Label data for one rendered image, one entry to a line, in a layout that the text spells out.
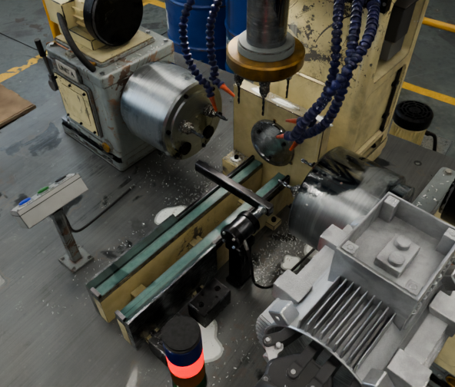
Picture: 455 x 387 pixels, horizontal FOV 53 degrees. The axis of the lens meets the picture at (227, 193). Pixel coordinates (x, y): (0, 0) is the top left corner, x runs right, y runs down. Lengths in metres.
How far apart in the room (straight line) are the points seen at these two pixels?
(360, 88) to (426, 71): 2.62
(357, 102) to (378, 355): 0.81
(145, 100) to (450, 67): 2.98
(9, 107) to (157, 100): 2.06
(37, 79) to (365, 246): 3.36
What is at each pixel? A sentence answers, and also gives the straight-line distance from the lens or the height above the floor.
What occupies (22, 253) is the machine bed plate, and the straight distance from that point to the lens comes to 1.44.
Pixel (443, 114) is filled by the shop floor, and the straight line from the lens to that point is 3.40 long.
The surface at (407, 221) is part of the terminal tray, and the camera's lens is 0.61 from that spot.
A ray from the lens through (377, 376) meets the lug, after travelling 0.52.
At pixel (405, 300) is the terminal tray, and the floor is 1.43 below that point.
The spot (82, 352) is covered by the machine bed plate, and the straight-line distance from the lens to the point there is 1.21.
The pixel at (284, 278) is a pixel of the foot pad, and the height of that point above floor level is 1.38.
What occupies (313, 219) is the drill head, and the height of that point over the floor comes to 1.08.
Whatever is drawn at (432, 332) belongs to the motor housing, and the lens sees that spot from 0.60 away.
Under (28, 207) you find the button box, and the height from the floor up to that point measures 1.08.
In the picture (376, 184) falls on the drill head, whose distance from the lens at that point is 1.02.
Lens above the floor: 1.86
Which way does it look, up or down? 47 degrees down
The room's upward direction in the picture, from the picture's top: 1 degrees counter-clockwise
